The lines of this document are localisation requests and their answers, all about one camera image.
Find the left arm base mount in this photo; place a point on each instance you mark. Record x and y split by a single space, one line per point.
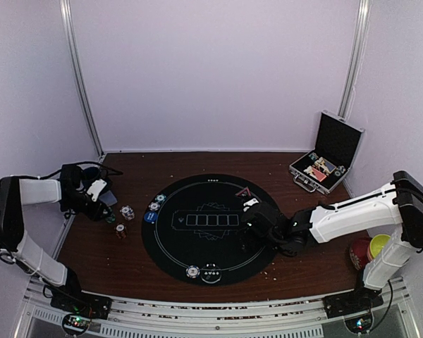
88 305

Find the red poker chip stack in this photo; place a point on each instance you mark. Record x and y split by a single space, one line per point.
121 231

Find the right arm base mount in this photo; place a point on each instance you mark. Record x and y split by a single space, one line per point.
351 302

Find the aluminium left corner post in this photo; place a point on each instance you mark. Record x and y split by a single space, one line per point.
66 16

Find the dark blue ceramic mug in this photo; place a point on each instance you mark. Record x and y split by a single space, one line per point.
91 174

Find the aluminium poker chip case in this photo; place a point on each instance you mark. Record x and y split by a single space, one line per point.
334 153

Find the blue-backed playing card deck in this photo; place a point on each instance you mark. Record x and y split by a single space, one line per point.
108 198

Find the red patterned bowl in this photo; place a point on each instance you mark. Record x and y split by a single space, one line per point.
359 252

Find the red triangular button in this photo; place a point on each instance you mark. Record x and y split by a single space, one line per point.
245 192

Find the yellow-green plastic bowl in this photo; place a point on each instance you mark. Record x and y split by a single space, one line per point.
376 244

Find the red card deck in case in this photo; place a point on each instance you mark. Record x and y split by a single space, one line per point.
316 174

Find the aluminium front rail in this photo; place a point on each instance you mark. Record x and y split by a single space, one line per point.
300 317

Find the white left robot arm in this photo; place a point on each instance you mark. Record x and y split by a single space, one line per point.
17 194

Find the green-white single poker chip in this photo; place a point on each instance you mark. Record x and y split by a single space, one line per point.
160 198

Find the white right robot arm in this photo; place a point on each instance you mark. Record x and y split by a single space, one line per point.
398 203

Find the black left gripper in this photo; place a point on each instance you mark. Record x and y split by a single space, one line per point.
94 214

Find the aluminium right corner post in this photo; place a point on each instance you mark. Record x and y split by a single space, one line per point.
359 41

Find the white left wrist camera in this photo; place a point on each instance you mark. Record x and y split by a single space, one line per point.
95 189

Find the blue round blind button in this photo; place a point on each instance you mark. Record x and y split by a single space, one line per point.
150 217

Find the black round poker mat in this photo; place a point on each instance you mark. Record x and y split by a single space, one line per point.
200 223

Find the green 50 poker chip stack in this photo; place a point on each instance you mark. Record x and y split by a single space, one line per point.
110 218

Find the aluminium corner post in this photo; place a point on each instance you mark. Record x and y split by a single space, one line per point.
66 16
359 41

